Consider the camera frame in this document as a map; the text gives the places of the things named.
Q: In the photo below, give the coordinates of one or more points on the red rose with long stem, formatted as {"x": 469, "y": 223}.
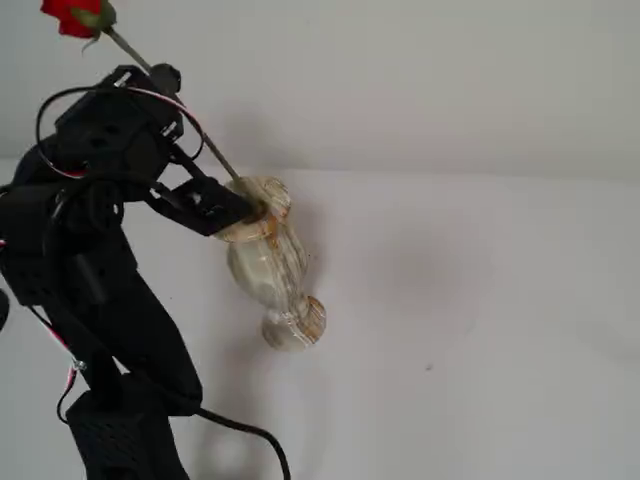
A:
{"x": 75, "y": 17}

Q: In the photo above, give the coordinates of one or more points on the green onyx marble vase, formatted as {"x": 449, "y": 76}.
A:
{"x": 265, "y": 260}

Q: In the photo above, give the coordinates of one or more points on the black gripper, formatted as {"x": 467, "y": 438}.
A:
{"x": 202, "y": 199}

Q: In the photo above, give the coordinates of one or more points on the black camera housing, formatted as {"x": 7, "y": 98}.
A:
{"x": 4, "y": 310}

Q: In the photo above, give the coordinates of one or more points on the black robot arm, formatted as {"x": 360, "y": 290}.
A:
{"x": 125, "y": 325}

